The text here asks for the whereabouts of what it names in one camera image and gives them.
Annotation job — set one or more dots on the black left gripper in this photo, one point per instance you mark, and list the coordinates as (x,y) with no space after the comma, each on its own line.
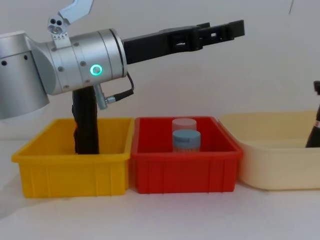
(155,45)

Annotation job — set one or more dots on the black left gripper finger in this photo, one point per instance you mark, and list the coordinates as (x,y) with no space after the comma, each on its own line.
(238,28)

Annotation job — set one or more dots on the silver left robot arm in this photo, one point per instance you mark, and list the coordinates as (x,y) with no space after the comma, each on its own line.
(75,62)

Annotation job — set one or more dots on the frosted clear lidded jar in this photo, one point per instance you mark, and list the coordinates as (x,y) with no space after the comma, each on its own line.
(183,124)

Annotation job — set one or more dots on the blue lidded jar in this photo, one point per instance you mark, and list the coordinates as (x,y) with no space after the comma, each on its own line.
(186,140)

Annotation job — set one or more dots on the dark brown bottle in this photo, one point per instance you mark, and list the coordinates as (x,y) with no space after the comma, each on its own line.
(314,137)

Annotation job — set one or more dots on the cream plastic basin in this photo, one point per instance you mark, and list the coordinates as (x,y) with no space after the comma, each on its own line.
(275,165)

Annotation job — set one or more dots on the red plastic bin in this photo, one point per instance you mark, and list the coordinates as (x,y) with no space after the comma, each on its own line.
(182,172)

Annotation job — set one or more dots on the white table cloth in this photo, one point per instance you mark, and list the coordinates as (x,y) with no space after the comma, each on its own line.
(160,217)

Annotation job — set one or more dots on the yellow plastic bin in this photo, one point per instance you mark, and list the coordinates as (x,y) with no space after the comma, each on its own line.
(70,172)

